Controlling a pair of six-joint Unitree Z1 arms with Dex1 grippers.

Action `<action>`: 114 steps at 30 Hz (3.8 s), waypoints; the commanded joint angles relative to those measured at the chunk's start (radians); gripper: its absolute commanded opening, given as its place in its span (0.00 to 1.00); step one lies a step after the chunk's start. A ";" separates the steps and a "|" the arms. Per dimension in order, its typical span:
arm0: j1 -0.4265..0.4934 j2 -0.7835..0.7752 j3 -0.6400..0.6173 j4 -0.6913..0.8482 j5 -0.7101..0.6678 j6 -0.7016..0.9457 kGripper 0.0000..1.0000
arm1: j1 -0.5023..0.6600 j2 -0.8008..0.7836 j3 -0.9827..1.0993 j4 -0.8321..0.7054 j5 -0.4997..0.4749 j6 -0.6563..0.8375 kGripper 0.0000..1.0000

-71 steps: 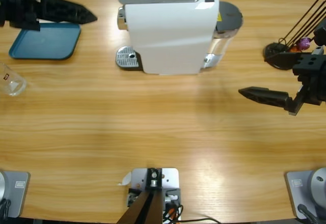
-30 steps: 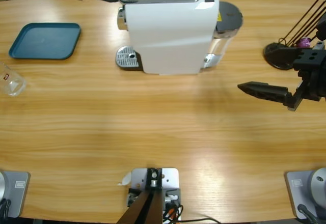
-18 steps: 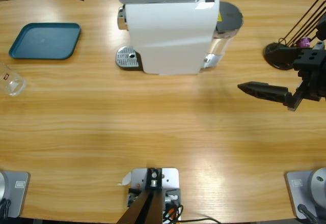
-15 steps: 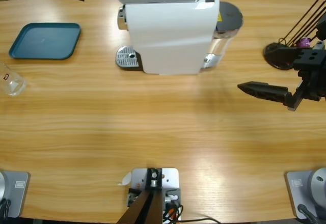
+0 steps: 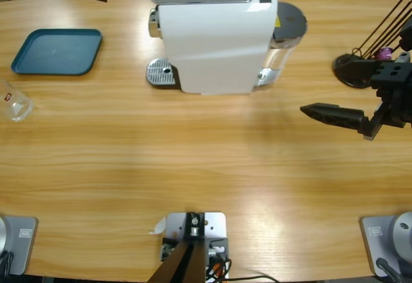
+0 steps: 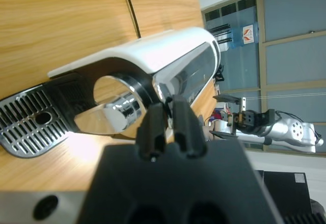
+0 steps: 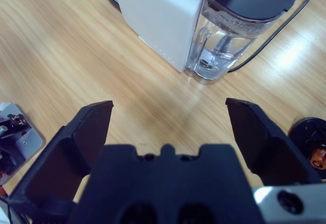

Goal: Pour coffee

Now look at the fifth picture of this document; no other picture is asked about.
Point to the purple coffee capsule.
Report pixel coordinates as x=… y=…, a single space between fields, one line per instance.
x=384 y=53

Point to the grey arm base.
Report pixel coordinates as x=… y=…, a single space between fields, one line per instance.
x=22 y=241
x=375 y=241

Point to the white capsule coffee machine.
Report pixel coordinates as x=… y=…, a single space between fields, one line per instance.
x=212 y=45

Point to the black capsule holder with rods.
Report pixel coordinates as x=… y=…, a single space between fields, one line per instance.
x=342 y=60

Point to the chrome slotted drip tray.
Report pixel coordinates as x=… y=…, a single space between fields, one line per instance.
x=157 y=70

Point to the blue plastic tray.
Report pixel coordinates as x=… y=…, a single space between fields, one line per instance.
x=56 y=51

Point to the clear water tank black lid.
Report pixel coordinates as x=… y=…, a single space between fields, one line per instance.
x=289 y=19

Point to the clear glass cup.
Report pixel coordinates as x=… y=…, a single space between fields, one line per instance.
x=16 y=103

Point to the white tape tab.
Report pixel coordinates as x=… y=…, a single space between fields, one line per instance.
x=159 y=226

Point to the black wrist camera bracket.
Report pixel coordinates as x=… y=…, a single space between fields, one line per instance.
x=407 y=38

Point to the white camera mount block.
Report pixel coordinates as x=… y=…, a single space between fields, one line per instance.
x=214 y=223

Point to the dark camera post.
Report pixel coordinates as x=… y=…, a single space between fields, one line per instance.
x=183 y=263

